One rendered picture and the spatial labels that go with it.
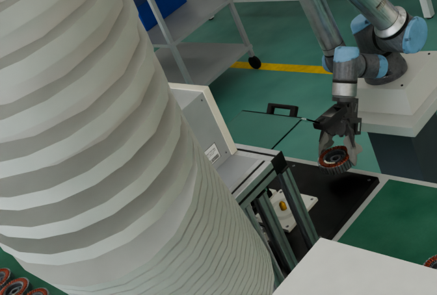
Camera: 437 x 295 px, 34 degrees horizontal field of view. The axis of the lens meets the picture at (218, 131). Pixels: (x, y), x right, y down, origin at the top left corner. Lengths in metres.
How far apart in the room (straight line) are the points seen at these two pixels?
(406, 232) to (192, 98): 0.69
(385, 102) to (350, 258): 1.26
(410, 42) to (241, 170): 0.77
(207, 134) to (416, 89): 0.90
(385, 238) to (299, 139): 2.05
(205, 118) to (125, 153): 1.38
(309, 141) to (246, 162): 2.13
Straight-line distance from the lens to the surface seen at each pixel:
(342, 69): 2.20
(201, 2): 4.91
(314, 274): 1.31
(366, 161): 3.66
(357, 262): 1.30
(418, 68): 2.52
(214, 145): 1.85
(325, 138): 2.26
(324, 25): 2.30
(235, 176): 1.81
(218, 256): 0.60
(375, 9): 2.25
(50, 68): 0.41
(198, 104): 1.80
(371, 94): 2.52
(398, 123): 2.46
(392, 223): 2.07
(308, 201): 2.20
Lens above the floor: 2.06
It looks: 28 degrees down
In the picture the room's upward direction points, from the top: 25 degrees counter-clockwise
